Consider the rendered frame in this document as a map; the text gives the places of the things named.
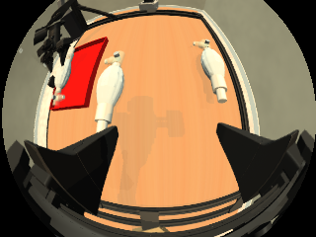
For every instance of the red tray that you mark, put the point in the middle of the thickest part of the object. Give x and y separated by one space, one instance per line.
85 64

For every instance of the white squeeze bag with beige valve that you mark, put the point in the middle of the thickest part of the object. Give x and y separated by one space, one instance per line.
213 67

